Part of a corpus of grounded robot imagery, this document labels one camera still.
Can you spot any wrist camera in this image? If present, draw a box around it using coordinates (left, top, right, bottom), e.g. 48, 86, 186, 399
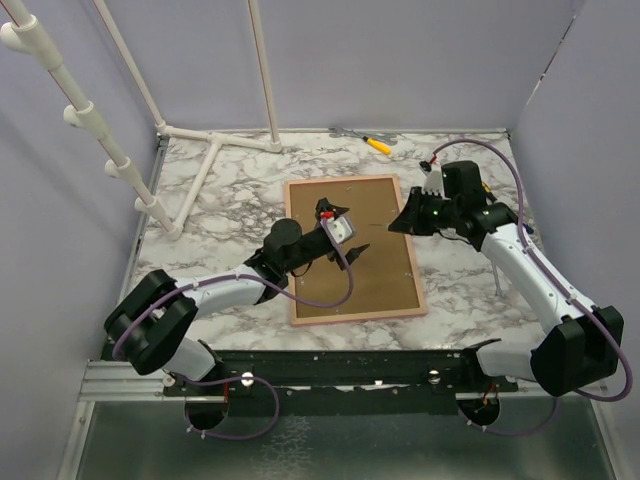
419, 160, 444, 196
320, 212, 357, 245

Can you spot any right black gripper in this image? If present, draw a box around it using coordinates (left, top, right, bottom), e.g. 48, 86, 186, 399
391, 186, 461, 236

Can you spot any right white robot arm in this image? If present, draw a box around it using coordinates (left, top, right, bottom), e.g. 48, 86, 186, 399
388, 160, 624, 397

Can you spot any silver wrench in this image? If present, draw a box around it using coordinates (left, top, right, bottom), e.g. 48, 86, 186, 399
328, 127, 398, 146

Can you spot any purple cable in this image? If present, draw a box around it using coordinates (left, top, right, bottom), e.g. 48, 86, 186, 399
112, 222, 356, 441
424, 138, 634, 436

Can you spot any clear tester screwdriver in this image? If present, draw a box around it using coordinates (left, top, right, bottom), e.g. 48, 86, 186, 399
491, 263, 503, 297

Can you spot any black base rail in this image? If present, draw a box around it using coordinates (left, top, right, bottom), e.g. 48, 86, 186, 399
163, 348, 518, 416

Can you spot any pink picture frame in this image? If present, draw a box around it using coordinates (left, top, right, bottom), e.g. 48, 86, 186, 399
283, 173, 429, 329

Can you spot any white pvc pipe rack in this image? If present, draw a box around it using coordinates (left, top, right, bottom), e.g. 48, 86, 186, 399
0, 0, 284, 242

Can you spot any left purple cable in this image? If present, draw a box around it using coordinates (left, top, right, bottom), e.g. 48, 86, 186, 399
112, 222, 356, 441

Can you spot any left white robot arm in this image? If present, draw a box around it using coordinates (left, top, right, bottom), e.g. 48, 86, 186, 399
104, 198, 364, 395

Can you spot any yellow handled screwdriver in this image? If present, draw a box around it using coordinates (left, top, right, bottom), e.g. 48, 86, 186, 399
362, 136, 392, 155

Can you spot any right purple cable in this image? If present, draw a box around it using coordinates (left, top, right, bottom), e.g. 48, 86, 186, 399
424, 138, 634, 436

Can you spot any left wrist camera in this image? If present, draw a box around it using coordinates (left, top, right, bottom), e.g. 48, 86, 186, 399
320, 212, 357, 245

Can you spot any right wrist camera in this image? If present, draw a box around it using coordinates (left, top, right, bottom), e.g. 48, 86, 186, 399
419, 160, 444, 196

